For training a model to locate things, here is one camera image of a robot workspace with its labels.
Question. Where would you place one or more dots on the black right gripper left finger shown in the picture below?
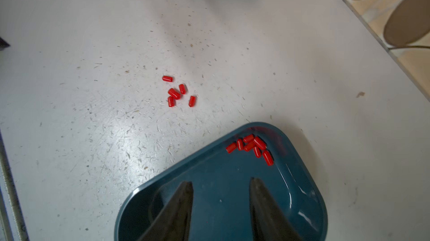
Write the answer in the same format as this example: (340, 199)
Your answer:
(173, 221)

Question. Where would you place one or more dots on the teal plastic storage box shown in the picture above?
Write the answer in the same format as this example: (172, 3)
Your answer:
(221, 180)

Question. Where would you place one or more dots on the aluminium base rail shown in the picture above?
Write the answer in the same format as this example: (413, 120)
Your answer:
(13, 227)

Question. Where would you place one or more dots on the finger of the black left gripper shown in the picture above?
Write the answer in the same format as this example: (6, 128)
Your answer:
(3, 44)

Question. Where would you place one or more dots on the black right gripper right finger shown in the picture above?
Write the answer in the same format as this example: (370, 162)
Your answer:
(267, 219)

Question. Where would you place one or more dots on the red sleeve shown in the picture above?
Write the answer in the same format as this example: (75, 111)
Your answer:
(248, 138)
(240, 144)
(171, 101)
(174, 93)
(268, 157)
(192, 101)
(257, 152)
(260, 143)
(167, 78)
(230, 148)
(182, 89)

